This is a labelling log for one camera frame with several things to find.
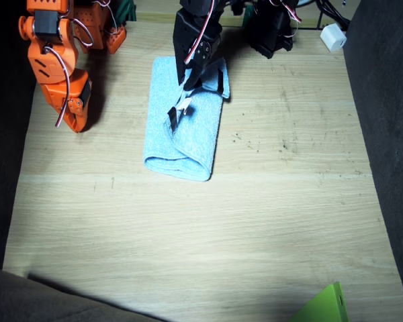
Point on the light blue towel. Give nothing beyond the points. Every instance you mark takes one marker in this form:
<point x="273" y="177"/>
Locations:
<point x="194" y="144"/>

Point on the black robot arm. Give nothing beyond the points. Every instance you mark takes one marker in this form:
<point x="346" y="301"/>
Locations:
<point x="272" y="30"/>

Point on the green table clamp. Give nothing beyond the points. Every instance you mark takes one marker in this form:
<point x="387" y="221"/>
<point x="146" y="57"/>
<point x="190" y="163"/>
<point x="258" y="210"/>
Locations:
<point x="126" y="10"/>
<point x="249" y="15"/>

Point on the lime green triangular bracket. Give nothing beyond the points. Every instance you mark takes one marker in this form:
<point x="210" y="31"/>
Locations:
<point x="325" y="305"/>

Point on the white power adapter cube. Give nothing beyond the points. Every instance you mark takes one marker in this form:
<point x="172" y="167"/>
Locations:
<point x="333" y="37"/>

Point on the dark grey foam panel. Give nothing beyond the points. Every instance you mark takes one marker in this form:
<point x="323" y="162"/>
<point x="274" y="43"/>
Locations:
<point x="37" y="298"/>
<point x="386" y="134"/>
<point x="3" y="151"/>

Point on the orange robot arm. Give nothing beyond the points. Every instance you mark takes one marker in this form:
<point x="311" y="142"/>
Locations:
<point x="50" y="57"/>

